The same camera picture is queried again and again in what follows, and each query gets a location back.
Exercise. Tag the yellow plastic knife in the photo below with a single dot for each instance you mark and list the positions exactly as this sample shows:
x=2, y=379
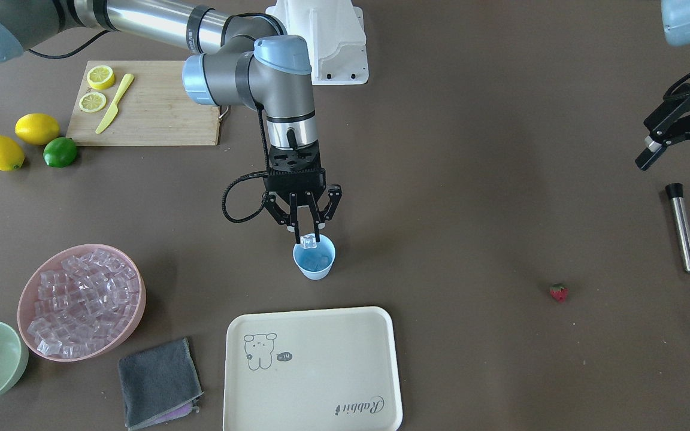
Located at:
x=113, y=108

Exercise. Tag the green lime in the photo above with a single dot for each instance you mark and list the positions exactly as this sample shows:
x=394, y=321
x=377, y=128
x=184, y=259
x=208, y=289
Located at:
x=60, y=152

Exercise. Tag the steel muddler with black tip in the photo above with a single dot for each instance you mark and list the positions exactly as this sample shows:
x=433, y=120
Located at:
x=674, y=193

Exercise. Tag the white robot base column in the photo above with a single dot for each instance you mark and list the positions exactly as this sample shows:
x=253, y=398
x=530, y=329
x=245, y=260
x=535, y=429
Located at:
x=335, y=36

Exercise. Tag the wooden cutting board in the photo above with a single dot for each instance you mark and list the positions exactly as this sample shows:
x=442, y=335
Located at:
x=155, y=110

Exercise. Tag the grey folded cloth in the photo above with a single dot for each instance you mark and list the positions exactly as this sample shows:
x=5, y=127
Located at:
x=159, y=384

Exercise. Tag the light blue plastic cup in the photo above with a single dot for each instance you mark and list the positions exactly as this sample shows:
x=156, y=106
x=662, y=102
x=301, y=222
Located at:
x=315, y=263

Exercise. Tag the cream rabbit tray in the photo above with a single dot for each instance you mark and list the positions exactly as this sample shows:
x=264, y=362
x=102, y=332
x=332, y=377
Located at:
x=332, y=369

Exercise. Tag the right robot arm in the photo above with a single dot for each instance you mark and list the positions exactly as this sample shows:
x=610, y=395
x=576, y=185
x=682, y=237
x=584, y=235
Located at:
x=241, y=60

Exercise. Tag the lemon half slice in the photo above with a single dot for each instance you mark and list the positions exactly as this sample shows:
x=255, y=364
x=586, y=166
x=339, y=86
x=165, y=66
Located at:
x=101, y=77

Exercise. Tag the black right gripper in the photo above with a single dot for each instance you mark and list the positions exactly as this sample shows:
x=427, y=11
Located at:
x=272, y=205

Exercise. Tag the clear ice cube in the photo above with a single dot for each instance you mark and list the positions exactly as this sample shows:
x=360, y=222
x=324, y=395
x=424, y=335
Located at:
x=308, y=241

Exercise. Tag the pink bowl of ice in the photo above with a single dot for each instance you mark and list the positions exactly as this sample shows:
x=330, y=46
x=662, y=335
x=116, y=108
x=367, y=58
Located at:
x=81, y=303

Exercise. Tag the red strawberry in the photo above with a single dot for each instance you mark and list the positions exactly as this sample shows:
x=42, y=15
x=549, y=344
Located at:
x=559, y=292

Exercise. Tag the yellow lemon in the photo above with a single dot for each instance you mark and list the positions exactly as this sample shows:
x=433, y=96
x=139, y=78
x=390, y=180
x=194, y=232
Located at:
x=12, y=156
x=37, y=129

